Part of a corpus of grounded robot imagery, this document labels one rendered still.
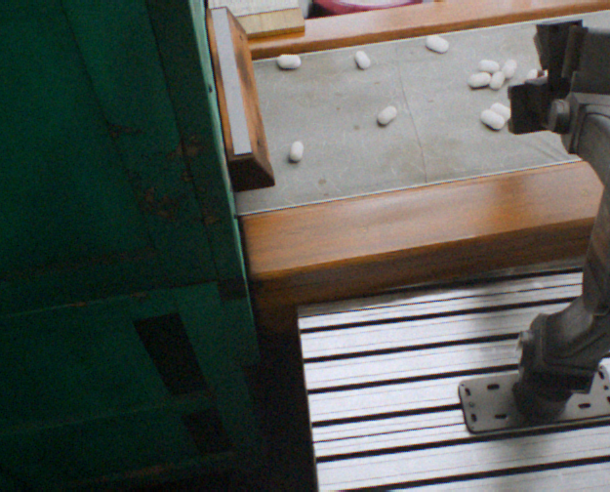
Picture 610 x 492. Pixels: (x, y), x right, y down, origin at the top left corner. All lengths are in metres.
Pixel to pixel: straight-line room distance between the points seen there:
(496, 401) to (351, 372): 0.19
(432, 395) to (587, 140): 0.39
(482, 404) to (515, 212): 0.26
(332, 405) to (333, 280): 0.17
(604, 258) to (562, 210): 0.42
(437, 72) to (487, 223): 0.31
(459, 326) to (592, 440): 0.22
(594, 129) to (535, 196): 0.29
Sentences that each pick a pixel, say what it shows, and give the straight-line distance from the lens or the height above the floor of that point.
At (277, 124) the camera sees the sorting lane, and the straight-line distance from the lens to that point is 1.13.
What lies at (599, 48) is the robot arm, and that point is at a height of 1.02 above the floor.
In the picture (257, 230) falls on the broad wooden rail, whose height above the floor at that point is 0.76.
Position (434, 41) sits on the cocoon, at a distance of 1.24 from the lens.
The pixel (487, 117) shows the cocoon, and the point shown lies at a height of 0.76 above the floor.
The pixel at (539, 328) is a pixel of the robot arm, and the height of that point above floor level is 0.82.
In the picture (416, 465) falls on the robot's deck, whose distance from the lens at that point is 0.96.
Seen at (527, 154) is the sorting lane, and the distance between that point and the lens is 1.13.
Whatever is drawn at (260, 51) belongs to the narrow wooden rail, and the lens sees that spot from 1.22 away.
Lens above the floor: 1.59
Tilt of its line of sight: 58 degrees down
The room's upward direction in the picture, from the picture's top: 1 degrees counter-clockwise
